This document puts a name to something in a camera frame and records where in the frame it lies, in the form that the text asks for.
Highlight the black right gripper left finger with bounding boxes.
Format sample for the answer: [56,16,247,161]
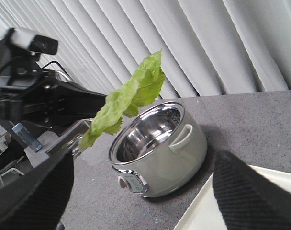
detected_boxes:
[0,150,74,230]

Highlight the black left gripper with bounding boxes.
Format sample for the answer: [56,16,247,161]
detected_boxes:
[0,70,106,154]

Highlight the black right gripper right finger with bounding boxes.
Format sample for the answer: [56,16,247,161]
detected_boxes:
[213,151,291,230]

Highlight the cream bear print tray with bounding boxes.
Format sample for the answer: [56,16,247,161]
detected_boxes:
[175,164,291,230]

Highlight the green lettuce leaf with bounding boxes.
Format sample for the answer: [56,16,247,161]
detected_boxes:
[79,51,165,150]

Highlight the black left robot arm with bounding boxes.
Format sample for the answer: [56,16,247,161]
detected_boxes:
[0,40,106,148]

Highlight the pale green electric cooking pot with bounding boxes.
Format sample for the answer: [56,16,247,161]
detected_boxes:
[109,102,208,197]

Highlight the white pleated curtain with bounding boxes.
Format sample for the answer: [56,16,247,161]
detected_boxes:
[0,0,291,99]

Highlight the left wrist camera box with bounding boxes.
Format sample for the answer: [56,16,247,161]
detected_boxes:
[4,27,59,55]

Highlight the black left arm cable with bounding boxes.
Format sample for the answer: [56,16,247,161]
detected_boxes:
[0,55,72,83]

